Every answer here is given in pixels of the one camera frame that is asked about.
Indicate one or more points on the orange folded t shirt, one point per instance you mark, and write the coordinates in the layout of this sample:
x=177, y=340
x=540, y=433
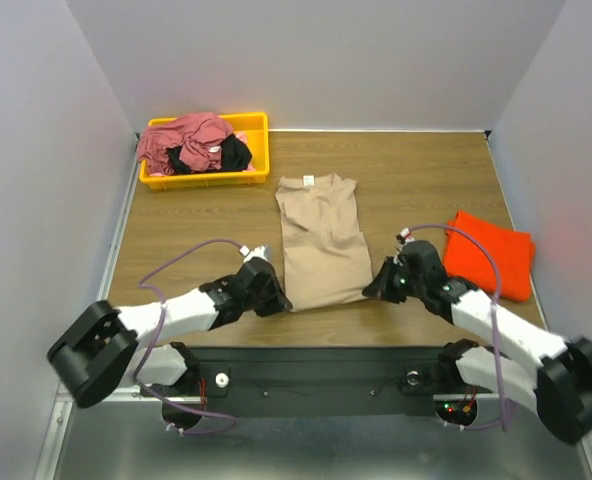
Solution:
x=512, y=252

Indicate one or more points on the pink t shirt in bin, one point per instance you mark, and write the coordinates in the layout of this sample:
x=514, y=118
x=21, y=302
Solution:
x=199, y=136

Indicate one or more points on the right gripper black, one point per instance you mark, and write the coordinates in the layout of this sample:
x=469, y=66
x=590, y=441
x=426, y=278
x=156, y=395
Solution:
x=389, y=279

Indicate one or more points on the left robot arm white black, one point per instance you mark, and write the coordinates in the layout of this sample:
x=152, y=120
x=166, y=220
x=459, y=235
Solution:
x=95, y=355

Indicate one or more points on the aluminium frame rail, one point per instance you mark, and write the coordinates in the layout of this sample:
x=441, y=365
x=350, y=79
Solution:
x=80, y=186

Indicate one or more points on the yellow plastic bin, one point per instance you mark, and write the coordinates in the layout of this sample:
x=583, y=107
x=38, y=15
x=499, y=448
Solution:
x=245, y=157

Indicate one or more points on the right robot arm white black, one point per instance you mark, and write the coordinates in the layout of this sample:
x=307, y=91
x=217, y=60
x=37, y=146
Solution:
x=541, y=371

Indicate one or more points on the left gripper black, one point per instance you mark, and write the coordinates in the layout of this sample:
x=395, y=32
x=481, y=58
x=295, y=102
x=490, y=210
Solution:
x=278, y=300

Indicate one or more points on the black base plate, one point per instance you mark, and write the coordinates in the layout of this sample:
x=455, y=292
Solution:
x=309, y=382

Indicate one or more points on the beige t shirt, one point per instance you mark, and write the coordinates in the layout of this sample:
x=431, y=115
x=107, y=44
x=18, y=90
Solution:
x=326, y=257

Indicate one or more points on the black t shirt in bin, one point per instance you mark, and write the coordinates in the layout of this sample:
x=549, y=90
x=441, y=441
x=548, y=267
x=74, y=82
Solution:
x=236, y=152

